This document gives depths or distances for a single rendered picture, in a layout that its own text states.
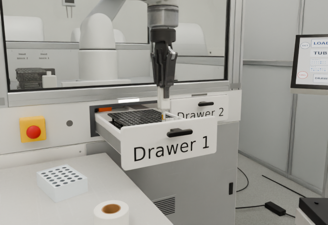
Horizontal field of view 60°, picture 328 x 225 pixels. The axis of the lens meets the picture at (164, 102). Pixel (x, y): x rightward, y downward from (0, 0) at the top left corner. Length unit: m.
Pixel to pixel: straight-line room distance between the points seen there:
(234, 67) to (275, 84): 1.57
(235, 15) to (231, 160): 0.66
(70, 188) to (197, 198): 0.73
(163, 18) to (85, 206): 0.52
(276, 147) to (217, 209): 1.56
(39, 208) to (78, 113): 0.38
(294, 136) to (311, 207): 2.04
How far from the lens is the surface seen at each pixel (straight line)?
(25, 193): 0.83
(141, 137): 0.73
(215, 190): 1.40
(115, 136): 0.83
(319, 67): 1.43
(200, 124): 0.81
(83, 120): 1.02
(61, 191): 0.75
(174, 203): 1.29
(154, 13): 0.82
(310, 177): 2.72
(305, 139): 2.67
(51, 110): 1.00
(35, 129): 0.93
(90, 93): 1.02
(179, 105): 1.14
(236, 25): 1.31
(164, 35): 0.81
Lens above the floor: 1.11
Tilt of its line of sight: 10 degrees down
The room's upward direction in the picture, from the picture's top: straight up
